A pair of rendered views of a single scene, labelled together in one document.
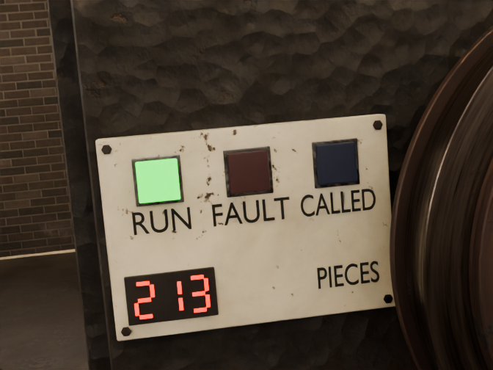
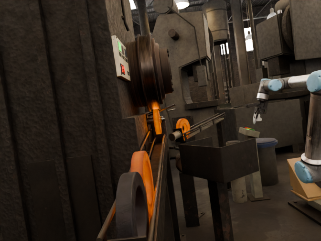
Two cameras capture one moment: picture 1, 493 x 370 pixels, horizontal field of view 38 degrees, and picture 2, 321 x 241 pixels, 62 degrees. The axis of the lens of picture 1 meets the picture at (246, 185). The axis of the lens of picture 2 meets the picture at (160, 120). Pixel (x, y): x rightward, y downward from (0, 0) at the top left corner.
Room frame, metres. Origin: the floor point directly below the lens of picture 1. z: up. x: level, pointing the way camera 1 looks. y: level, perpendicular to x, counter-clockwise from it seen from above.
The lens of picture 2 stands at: (0.24, 1.27, 0.90)
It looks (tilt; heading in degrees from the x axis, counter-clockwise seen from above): 3 degrees down; 281
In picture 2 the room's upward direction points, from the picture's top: 8 degrees counter-clockwise
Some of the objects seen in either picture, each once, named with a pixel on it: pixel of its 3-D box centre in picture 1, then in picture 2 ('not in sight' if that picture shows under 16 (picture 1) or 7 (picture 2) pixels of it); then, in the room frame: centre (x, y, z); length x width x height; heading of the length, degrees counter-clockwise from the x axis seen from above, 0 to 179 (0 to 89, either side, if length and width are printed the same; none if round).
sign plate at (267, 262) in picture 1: (251, 225); (122, 60); (0.64, 0.00, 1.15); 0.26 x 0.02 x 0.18; 98
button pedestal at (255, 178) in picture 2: not in sight; (253, 162); (-0.06, -1.12, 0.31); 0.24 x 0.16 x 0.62; 98
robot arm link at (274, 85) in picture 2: not in sight; (273, 85); (-0.26, -0.96, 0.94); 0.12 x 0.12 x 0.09; 15
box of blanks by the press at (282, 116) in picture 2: not in sight; (254, 127); (-0.37, -2.95, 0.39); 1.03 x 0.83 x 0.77; 23
